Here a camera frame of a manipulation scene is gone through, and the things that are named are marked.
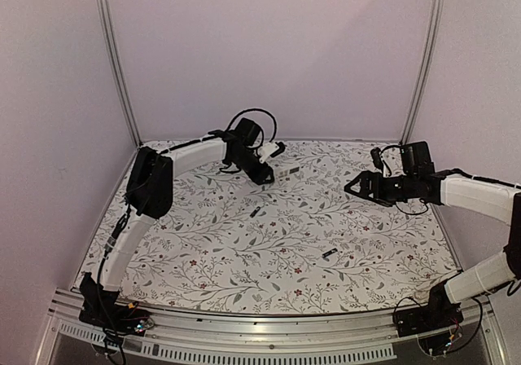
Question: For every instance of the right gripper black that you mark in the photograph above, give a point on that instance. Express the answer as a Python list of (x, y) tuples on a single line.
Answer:
[(377, 187)]

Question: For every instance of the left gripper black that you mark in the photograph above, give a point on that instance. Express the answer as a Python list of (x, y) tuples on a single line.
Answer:
[(260, 177)]

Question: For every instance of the blue battery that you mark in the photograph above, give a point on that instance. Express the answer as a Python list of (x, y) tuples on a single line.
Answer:
[(255, 211), (329, 253)]

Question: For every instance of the white remote control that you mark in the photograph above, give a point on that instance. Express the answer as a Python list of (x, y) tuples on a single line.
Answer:
[(286, 173)]

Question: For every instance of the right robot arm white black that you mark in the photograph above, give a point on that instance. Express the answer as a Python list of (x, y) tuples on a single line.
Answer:
[(450, 188)]

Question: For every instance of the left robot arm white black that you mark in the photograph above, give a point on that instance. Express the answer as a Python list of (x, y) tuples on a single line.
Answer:
[(149, 193)]

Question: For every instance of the floral patterned table mat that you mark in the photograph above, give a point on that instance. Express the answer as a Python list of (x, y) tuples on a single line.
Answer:
[(208, 254)]

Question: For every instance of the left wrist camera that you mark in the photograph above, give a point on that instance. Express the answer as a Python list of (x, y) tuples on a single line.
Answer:
[(270, 150)]

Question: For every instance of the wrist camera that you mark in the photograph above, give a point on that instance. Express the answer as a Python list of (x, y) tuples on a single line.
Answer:
[(376, 157), (270, 150)]

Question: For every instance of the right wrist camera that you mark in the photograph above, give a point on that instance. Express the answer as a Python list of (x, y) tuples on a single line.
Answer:
[(376, 157)]

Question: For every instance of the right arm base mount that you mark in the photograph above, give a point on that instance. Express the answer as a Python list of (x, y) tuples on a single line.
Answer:
[(438, 313)]

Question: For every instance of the front aluminium rail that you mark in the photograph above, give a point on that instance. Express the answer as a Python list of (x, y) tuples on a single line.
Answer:
[(197, 337)]

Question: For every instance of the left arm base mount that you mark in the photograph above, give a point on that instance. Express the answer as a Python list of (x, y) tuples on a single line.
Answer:
[(100, 309)]

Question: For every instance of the right aluminium frame post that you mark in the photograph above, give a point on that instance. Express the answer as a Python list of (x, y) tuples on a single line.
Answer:
[(420, 85)]

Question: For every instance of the aluminium frame post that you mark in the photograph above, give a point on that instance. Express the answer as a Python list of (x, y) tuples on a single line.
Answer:
[(113, 55), (420, 85)]

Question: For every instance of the left aluminium frame post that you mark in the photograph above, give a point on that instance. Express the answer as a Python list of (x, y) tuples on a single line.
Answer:
[(113, 55)]

